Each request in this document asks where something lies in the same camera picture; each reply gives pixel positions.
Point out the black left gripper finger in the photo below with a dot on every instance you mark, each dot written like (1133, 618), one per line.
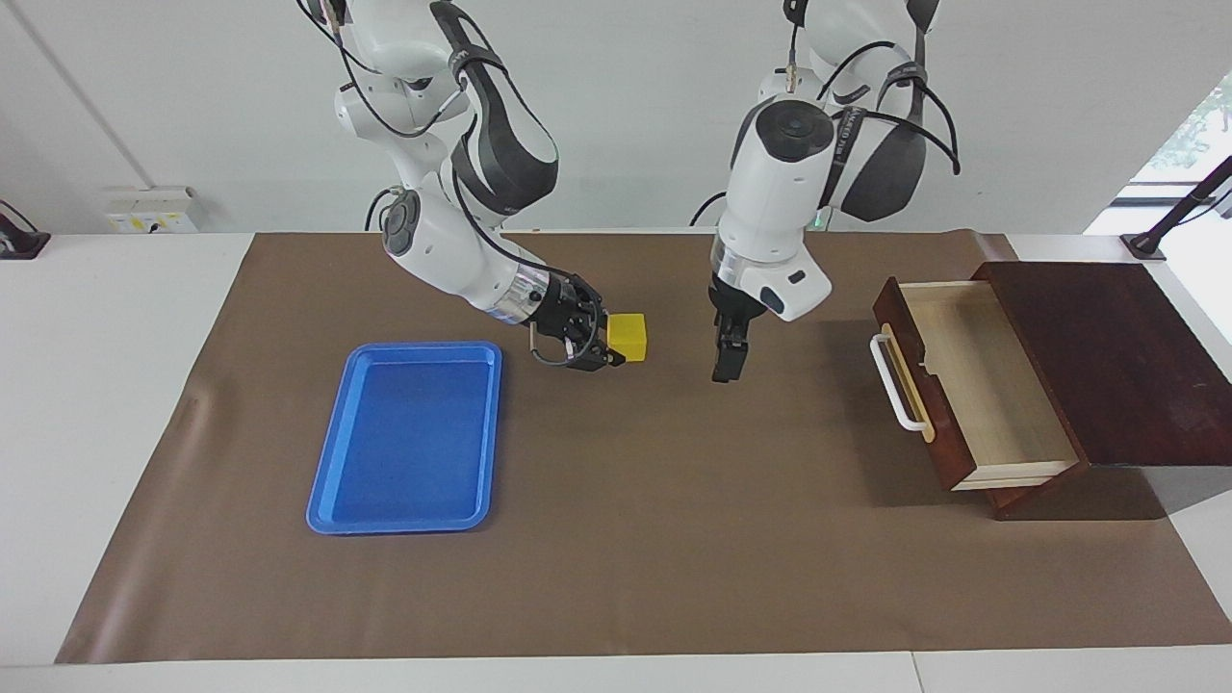
(738, 358)
(722, 361)

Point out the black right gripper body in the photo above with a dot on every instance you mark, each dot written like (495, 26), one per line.
(563, 308)

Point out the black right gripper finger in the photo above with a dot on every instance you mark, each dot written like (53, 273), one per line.
(592, 354)
(595, 303)

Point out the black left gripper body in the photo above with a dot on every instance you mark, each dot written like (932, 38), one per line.
(736, 318)

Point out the yellow cube block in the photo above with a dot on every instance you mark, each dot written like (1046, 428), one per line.
(628, 339)

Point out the dark wooden drawer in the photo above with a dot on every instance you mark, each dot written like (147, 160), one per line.
(1001, 395)

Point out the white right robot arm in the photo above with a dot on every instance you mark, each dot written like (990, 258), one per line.
(433, 241)

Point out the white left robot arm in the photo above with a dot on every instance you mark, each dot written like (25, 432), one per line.
(780, 183)

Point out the brown table mat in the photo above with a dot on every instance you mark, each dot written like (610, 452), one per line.
(674, 539)

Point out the blue plastic tray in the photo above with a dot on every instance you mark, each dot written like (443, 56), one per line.
(414, 443)

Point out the dark wooden cabinet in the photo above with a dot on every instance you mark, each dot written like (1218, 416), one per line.
(1126, 366)

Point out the white wall socket box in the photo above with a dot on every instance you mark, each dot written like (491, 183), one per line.
(149, 210)

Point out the black camera stand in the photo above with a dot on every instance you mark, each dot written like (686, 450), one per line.
(1179, 212)

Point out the black clamp mount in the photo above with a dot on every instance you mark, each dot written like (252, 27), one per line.
(19, 241)

